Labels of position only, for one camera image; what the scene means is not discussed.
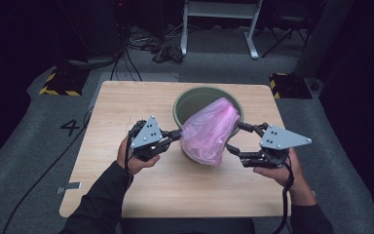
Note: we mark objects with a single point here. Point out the person's left hand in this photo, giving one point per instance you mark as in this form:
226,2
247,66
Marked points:
133,165

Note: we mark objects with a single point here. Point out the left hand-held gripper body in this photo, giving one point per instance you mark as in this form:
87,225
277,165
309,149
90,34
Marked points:
146,136

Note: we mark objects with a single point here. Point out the grey tape piece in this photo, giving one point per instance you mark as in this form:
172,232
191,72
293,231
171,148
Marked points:
69,187

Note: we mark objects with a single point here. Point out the pink plastic bag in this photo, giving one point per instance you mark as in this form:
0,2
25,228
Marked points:
207,133

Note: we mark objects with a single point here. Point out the black equipment stand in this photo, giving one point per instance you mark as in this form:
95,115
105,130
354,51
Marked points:
94,29

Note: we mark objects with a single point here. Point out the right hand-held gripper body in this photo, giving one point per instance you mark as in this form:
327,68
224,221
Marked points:
279,139

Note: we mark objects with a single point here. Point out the green plastic bin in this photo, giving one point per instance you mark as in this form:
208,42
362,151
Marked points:
194,100

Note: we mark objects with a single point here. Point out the black tripod stand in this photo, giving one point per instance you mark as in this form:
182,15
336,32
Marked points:
285,34

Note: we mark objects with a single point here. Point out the dark bundle on floor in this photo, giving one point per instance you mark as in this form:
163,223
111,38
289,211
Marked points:
168,53

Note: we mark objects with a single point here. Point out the grey curtain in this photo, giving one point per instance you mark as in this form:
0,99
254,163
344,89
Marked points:
324,35

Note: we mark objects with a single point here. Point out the white desk frame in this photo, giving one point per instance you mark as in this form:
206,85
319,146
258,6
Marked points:
220,9

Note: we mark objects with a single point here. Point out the black yellow striped base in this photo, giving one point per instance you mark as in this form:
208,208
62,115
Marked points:
290,86
65,83

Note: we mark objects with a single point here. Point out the person's right hand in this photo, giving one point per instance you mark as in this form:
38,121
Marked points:
282,177

